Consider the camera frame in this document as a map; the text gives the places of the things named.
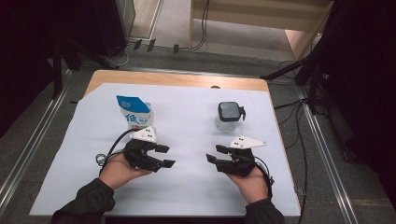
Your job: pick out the glass jar with black lid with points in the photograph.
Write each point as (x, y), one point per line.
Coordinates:
(229, 113)

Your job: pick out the light wooden shelf frame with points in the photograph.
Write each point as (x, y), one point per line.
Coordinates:
(249, 14)

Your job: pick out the metal floor rail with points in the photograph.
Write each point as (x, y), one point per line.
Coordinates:
(330, 165)
(28, 155)

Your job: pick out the blue and white milk pouch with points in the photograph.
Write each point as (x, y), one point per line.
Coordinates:
(137, 115)

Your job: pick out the dark cabinet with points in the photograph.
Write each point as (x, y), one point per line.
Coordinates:
(115, 25)

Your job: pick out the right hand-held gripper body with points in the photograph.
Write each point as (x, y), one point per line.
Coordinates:
(238, 160)

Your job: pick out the person's right hand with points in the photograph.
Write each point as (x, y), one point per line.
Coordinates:
(250, 186)

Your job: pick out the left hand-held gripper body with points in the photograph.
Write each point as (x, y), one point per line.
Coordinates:
(140, 152)

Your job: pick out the black metal stand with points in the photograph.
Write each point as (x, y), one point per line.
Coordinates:
(57, 68)

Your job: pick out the black tripod stand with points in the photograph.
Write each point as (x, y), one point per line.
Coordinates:
(299, 67)

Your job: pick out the white paper sheet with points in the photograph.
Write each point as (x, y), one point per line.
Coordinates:
(186, 186)

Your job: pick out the person's left hand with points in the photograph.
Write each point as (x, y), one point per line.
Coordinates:
(118, 172)

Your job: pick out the black power adapter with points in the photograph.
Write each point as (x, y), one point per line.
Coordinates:
(151, 45)
(176, 48)
(137, 44)

